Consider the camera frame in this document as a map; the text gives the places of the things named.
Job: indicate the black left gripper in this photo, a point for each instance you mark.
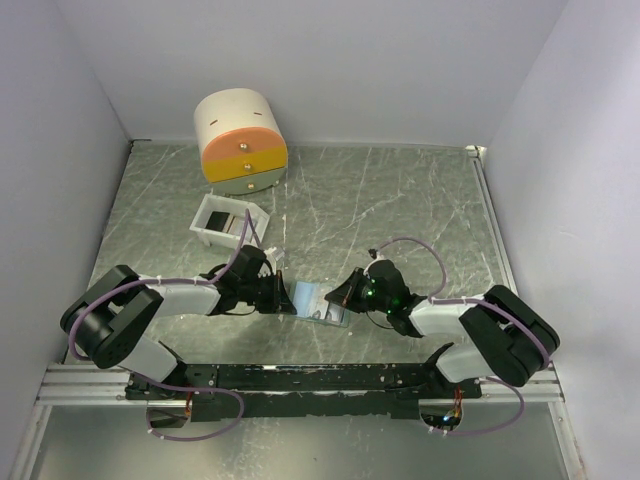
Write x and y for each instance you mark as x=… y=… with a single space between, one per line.
x=280 y=301

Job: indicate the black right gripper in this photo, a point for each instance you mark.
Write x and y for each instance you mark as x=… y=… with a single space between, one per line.
x=346 y=292

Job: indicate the silver patterned credit card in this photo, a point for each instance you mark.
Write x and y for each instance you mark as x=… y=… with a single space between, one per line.
x=328 y=313

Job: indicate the green card holder book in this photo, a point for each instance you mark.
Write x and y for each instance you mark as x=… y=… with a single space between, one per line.
x=305 y=297

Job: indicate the white card tray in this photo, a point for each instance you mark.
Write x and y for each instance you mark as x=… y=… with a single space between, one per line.
x=237 y=209

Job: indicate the black credit card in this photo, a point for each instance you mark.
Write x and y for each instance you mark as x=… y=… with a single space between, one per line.
x=217 y=221

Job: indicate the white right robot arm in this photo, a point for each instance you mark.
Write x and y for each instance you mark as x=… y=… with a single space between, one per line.
x=503 y=335

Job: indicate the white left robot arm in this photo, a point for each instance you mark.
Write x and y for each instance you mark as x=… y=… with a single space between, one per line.
x=109 y=321

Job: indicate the round mini drawer cabinet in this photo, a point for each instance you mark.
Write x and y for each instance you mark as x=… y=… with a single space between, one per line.
x=240 y=144

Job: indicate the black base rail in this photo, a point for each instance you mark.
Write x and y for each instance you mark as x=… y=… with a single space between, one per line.
x=222 y=391

